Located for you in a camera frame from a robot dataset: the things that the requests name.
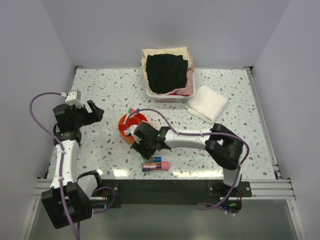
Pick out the colourful crayon pack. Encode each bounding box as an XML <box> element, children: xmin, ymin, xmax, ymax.
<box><xmin>142</xmin><ymin>162</ymin><xmax>162</xmax><ymax>172</ymax></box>

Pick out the grey blue cap marker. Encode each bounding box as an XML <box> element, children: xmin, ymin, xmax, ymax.
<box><xmin>150</xmin><ymin>156</ymin><xmax>162</xmax><ymax>163</ymax></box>

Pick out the beige folded cloth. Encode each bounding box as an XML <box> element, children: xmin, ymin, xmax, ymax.
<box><xmin>141</xmin><ymin>47</ymin><xmax>194</xmax><ymax>77</ymax></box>

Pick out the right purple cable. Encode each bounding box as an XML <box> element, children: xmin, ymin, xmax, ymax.
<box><xmin>124</xmin><ymin>108</ymin><xmax>251</xmax><ymax>213</ymax></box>

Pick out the pink folded cloth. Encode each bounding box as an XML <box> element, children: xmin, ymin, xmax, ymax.
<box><xmin>174</xmin><ymin>53</ymin><xmax>194</xmax><ymax>96</ymax></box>

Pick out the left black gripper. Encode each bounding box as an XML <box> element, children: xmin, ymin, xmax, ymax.
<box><xmin>69</xmin><ymin>100</ymin><xmax>104</xmax><ymax>129</ymax></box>

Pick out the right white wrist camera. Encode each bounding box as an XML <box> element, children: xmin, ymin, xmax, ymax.
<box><xmin>124</xmin><ymin>124</ymin><xmax>141</xmax><ymax>143</ymax></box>

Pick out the purple cable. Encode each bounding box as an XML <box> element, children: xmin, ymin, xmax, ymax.
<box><xmin>124</xmin><ymin>108</ymin><xmax>251</xmax><ymax>213</ymax></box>
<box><xmin>29</xmin><ymin>92</ymin><xmax>116</xmax><ymax>240</ymax></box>

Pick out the white folded towel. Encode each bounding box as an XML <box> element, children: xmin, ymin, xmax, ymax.
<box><xmin>185</xmin><ymin>85</ymin><xmax>228</xmax><ymax>124</ymax></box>

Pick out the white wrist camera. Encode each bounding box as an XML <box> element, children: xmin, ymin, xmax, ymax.
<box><xmin>61</xmin><ymin>89</ymin><xmax>82</xmax><ymax>108</ymax></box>
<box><xmin>124</xmin><ymin>124</ymin><xmax>141</xmax><ymax>143</ymax></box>

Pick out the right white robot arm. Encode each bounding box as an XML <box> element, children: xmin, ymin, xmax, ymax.
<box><xmin>124</xmin><ymin>122</ymin><xmax>246</xmax><ymax>197</ymax></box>

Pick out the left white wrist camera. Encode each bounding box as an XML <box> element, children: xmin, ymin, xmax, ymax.
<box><xmin>61</xmin><ymin>89</ymin><xmax>82</xmax><ymax>108</ymax></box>

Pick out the pink cap tube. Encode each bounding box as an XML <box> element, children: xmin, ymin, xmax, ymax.
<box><xmin>159</xmin><ymin>161</ymin><xmax>171</xmax><ymax>171</ymax></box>

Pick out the green glue stick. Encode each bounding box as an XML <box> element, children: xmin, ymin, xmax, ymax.
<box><xmin>137</xmin><ymin>152</ymin><xmax>146</xmax><ymax>164</ymax></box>

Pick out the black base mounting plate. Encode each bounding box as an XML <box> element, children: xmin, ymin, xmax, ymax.
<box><xmin>101</xmin><ymin>179</ymin><xmax>252</xmax><ymax>209</ymax></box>

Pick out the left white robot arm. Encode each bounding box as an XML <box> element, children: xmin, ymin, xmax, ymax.
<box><xmin>41</xmin><ymin>100</ymin><xmax>104</xmax><ymax>229</ymax></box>

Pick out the red folded cloth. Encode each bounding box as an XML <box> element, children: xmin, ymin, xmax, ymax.
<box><xmin>169</xmin><ymin>92</ymin><xmax>180</xmax><ymax>96</ymax></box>

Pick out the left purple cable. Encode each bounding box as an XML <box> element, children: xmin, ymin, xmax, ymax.
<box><xmin>29</xmin><ymin>92</ymin><xmax>116</xmax><ymax>240</ymax></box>

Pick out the orange round divided organizer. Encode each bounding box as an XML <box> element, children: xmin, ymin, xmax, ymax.
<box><xmin>118</xmin><ymin>113</ymin><xmax>148</xmax><ymax>145</ymax></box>

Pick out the black folded cloth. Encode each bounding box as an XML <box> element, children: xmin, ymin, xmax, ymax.
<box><xmin>145</xmin><ymin>53</ymin><xmax>189</xmax><ymax>94</ymax></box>

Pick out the white plastic basket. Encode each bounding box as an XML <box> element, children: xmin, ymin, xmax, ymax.
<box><xmin>142</xmin><ymin>71</ymin><xmax>196</xmax><ymax>103</ymax></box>

